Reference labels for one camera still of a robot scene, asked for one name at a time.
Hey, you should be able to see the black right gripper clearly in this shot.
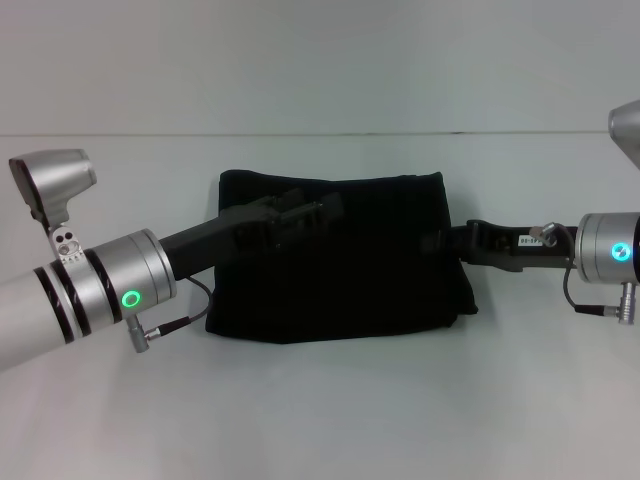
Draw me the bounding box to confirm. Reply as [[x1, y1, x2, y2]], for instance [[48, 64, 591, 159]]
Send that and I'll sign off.
[[421, 218, 581, 274]]

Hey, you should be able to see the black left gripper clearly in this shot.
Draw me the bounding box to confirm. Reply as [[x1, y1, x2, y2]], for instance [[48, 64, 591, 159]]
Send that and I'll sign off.
[[158, 188, 347, 281]]

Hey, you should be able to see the black t-shirt with FREE print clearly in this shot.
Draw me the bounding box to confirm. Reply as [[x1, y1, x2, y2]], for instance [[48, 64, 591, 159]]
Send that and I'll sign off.
[[204, 169, 479, 346]]

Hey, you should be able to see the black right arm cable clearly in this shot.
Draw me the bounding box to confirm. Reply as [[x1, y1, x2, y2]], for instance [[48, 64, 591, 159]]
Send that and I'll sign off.
[[562, 263, 610, 317]]

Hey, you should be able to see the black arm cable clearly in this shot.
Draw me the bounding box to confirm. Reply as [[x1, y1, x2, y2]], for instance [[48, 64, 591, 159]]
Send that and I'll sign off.
[[562, 263, 610, 317], [142, 276, 214, 337]]

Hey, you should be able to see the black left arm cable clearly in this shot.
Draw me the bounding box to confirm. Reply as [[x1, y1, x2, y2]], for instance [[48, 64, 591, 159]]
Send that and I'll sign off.
[[142, 276, 214, 337]]

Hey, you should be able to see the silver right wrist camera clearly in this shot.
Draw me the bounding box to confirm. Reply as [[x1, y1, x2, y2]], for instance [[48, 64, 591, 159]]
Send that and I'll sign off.
[[607, 98, 640, 174]]

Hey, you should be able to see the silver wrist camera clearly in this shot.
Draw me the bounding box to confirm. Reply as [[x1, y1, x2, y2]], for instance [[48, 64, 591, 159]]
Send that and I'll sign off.
[[607, 98, 640, 174], [8, 147, 99, 266]]

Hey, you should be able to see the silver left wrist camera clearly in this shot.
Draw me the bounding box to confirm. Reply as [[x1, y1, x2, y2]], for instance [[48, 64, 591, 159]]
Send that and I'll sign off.
[[8, 147, 99, 266]]

